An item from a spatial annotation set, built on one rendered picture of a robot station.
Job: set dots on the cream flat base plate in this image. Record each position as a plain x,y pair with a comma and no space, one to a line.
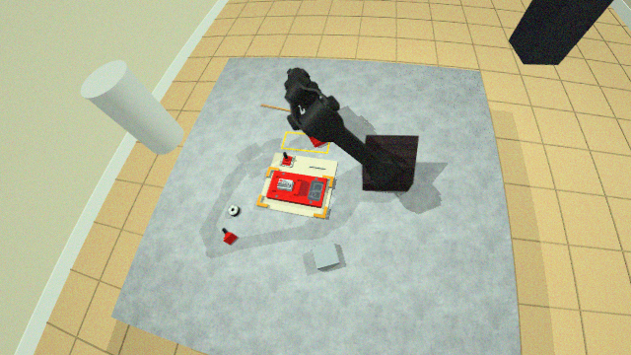
303,166

